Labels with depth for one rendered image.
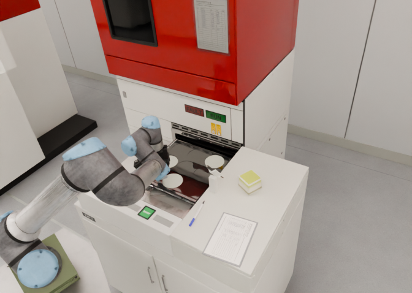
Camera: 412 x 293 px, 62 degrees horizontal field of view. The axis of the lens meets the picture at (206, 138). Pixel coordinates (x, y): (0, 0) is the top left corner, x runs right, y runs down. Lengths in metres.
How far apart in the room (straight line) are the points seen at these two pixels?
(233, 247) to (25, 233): 0.70
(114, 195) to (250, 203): 0.64
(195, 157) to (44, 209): 0.87
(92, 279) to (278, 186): 0.85
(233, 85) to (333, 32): 1.56
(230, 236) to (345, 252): 1.36
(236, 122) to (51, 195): 0.92
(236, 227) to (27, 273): 0.73
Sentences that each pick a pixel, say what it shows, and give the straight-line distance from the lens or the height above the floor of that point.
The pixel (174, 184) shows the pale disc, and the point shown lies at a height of 0.90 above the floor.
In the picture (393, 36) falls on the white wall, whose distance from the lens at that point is 2.87.
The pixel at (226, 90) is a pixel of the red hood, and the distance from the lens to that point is 1.54.
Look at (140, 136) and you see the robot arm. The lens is 1.41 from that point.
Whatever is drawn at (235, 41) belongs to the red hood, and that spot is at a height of 1.53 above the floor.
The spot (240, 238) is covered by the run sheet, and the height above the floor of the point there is 0.97.
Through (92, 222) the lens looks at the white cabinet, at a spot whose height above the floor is 0.74.
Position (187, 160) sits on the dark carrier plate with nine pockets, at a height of 0.90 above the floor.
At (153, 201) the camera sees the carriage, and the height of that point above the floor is 0.88.
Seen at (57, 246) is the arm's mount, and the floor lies 0.95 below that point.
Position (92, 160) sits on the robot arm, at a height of 1.44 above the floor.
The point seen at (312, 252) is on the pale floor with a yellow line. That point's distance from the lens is 2.53.
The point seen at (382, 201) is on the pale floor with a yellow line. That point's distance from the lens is 2.98.
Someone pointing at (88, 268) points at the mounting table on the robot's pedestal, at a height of 0.82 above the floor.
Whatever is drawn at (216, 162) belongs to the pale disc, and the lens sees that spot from 1.74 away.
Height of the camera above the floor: 2.05
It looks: 37 degrees down
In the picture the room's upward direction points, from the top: 5 degrees counter-clockwise
